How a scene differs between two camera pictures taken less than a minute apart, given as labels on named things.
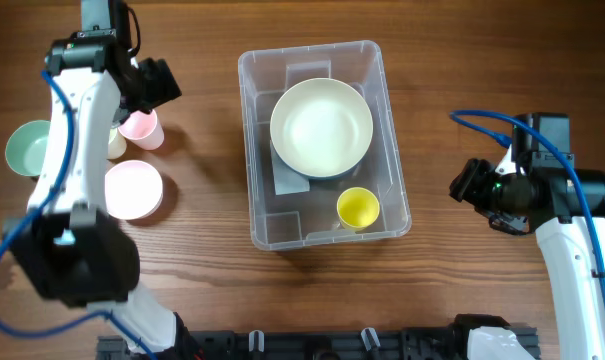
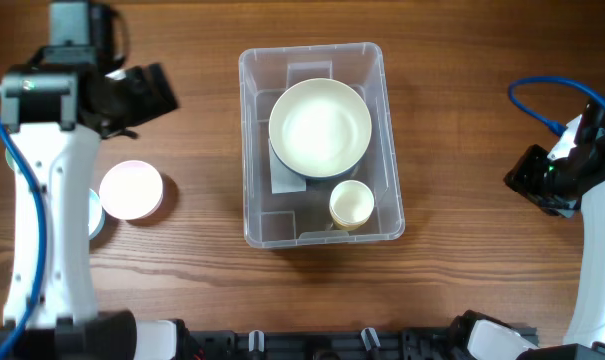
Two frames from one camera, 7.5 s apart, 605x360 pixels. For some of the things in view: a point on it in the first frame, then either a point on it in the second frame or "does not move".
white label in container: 287,180 does not move
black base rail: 312,345 does not move
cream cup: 117,144 to 352,201
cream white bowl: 321,127 does not move
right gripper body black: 480,183 to 543,180
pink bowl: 133,190 does not move
